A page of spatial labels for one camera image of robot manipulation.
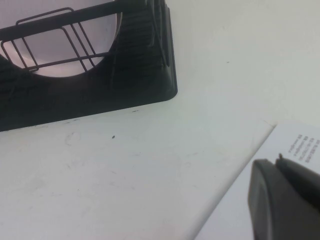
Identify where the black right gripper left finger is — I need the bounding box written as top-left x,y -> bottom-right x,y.
247,158 -> 320,240

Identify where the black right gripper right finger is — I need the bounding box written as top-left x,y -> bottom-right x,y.
274,156 -> 320,187

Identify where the pink round plate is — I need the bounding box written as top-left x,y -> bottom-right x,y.
0,0 -> 124,78

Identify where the white printed sheet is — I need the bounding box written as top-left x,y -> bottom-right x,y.
193,121 -> 320,240

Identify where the black plastic drain tray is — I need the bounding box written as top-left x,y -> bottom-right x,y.
0,0 -> 179,133

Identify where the black wire dish rack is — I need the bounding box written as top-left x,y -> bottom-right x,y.
0,0 -> 171,73

